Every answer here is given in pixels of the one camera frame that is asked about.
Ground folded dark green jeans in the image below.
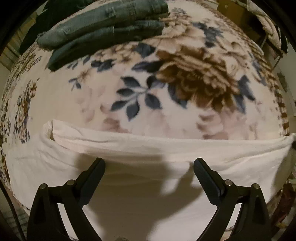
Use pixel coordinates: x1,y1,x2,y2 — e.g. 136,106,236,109
37,1,169,71

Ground pile of white bedding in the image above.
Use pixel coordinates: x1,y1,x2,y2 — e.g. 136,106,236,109
246,1,287,54

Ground white pants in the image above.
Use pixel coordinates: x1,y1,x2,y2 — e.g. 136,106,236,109
6,120,295,240

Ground floral checkered fleece blanket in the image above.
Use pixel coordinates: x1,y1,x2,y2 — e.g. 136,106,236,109
1,1,290,185

